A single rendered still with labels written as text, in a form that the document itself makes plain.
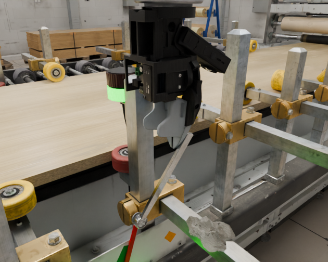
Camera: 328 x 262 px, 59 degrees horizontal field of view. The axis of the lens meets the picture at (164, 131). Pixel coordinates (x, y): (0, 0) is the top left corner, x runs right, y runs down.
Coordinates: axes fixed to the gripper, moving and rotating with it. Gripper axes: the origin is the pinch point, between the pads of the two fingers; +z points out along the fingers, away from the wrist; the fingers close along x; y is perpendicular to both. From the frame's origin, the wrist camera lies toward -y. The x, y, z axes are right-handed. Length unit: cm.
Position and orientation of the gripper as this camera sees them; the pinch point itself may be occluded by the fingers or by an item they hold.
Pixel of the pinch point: (177, 139)
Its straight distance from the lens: 47.1
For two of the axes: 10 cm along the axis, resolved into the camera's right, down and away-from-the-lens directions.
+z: 0.0, 9.1, 4.1
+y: -7.9, 2.5, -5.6
